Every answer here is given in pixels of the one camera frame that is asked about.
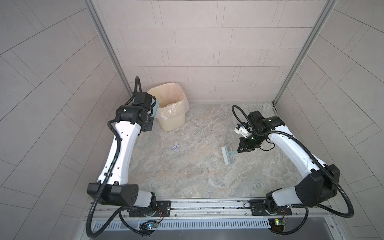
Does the grey-green hand brush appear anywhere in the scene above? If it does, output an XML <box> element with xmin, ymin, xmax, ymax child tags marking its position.
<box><xmin>221</xmin><ymin>146</ymin><xmax>238</xmax><ymax>165</ymax></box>

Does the beige trash bin with bag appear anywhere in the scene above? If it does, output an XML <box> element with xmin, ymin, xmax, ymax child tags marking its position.
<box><xmin>148</xmin><ymin>83</ymin><xmax>190</xmax><ymax>132</ymax></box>

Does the white checked paper scrap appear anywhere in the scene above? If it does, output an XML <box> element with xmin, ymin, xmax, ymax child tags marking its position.
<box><xmin>172</xmin><ymin>142</ymin><xmax>179</xmax><ymax>151</ymax></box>

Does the grey-green plastic dustpan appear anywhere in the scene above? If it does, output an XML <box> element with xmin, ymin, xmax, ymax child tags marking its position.
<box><xmin>152</xmin><ymin>101</ymin><xmax>160</xmax><ymax>118</ymax></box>

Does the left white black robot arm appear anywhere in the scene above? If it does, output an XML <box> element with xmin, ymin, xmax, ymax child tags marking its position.
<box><xmin>86</xmin><ymin>77</ymin><xmax>157</xmax><ymax>239</ymax></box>

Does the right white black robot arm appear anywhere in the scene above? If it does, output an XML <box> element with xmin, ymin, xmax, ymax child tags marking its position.
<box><xmin>232</xmin><ymin>105</ymin><xmax>355</xmax><ymax>218</ymax></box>

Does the right circuit board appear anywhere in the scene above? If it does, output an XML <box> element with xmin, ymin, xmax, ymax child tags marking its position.
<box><xmin>268</xmin><ymin>218</ymin><xmax>287</xmax><ymax>232</ymax></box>

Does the circuit board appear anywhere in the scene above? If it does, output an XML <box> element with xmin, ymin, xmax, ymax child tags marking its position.
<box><xmin>268</xmin><ymin>218</ymin><xmax>287</xmax><ymax>232</ymax></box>
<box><xmin>140</xmin><ymin>221</ymin><xmax>159</xmax><ymax>231</ymax></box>

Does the left circuit board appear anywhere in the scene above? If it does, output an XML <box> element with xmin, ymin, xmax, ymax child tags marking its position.
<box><xmin>140</xmin><ymin>221</ymin><xmax>159</xmax><ymax>231</ymax></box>

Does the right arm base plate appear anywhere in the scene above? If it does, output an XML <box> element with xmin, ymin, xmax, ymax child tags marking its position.
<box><xmin>244</xmin><ymin>199</ymin><xmax>292</xmax><ymax>216</ymax></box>

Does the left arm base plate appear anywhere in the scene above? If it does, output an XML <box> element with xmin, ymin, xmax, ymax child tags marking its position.
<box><xmin>129</xmin><ymin>201</ymin><xmax>172</xmax><ymax>218</ymax></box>

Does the aluminium mounting rail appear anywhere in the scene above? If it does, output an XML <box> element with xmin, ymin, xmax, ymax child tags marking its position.
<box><xmin>85</xmin><ymin>197</ymin><xmax>335</xmax><ymax>221</ymax></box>

